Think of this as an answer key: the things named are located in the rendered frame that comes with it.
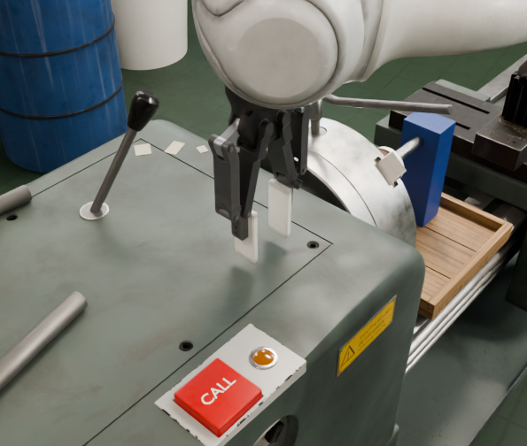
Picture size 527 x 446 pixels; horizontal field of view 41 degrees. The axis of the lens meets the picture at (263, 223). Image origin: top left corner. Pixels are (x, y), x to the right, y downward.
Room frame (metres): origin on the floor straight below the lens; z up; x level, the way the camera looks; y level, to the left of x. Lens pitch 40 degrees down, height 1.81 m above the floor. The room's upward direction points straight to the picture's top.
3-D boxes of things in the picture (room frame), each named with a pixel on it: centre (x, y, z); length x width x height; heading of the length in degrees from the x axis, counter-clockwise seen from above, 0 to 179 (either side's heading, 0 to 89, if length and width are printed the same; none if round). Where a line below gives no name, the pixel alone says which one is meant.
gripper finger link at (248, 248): (0.59, 0.02, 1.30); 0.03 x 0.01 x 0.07; 48
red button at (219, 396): (0.41, 0.04, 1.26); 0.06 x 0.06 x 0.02; 48
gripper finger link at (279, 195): (0.64, -0.02, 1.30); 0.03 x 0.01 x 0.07; 48
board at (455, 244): (1.10, -0.27, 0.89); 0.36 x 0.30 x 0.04; 48
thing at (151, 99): (0.73, 0.14, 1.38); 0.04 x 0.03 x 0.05; 138
